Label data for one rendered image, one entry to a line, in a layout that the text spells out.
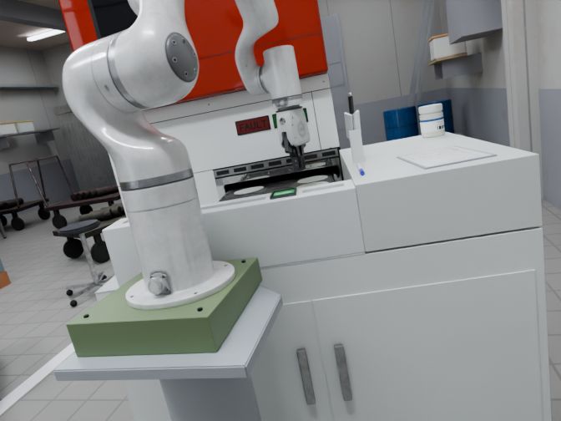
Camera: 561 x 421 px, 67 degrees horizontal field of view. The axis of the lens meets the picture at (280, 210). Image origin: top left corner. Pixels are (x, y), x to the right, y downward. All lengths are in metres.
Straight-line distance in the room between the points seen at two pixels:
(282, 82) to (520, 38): 3.02
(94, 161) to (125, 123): 9.29
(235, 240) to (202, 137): 0.68
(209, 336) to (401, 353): 0.51
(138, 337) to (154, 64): 0.40
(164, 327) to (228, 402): 0.21
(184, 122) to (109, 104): 0.83
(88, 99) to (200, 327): 0.39
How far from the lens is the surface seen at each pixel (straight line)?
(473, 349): 1.05
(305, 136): 1.21
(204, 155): 1.53
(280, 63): 1.17
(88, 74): 0.73
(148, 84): 0.66
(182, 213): 0.70
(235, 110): 1.50
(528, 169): 0.95
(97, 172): 10.05
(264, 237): 0.90
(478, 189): 0.92
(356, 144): 1.13
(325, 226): 0.88
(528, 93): 4.02
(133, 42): 0.67
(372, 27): 9.37
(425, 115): 1.41
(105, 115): 0.74
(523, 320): 1.05
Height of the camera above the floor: 1.14
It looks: 13 degrees down
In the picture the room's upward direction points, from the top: 11 degrees counter-clockwise
